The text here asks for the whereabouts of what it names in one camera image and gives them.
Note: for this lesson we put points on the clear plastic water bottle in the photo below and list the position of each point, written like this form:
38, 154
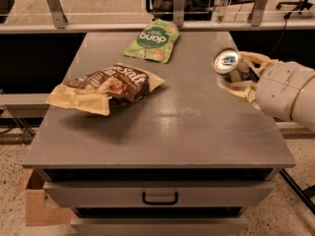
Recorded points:
219, 11

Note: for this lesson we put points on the brown and cream chip bag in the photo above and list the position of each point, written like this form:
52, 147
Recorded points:
118, 84

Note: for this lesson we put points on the black drawer handle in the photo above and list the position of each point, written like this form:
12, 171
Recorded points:
160, 200

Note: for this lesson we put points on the grey drawer cabinet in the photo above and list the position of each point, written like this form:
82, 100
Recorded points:
188, 129

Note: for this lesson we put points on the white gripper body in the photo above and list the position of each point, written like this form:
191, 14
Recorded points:
282, 89

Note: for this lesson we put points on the cardboard box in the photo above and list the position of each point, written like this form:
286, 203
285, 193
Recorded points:
40, 208

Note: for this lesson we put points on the lower grey drawer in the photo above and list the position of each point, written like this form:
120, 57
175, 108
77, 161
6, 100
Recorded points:
159, 227

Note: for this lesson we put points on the green snack bag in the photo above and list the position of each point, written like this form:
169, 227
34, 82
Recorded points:
155, 42

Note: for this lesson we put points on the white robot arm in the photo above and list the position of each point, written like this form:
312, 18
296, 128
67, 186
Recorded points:
283, 90

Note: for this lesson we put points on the red bull can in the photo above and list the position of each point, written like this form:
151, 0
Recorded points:
226, 65

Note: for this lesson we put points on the grey drawer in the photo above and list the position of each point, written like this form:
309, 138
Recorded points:
159, 227
129, 194

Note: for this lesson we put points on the upper grey drawer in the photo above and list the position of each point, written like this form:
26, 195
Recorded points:
129, 194

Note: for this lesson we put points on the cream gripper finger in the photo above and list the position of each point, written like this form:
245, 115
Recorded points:
245, 90
259, 63

